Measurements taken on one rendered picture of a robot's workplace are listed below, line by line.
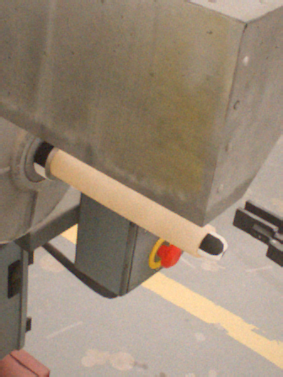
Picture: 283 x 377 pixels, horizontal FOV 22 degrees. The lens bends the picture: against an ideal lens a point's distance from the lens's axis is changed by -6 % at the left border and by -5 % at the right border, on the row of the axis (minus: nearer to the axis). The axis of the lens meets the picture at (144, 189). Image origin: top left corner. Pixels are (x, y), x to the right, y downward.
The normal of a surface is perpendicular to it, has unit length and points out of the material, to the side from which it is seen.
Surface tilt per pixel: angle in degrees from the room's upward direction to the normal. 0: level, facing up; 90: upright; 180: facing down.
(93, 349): 0
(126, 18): 90
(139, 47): 90
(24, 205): 98
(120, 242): 90
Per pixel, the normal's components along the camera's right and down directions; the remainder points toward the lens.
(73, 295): 0.14, -0.82
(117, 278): -0.61, 0.37
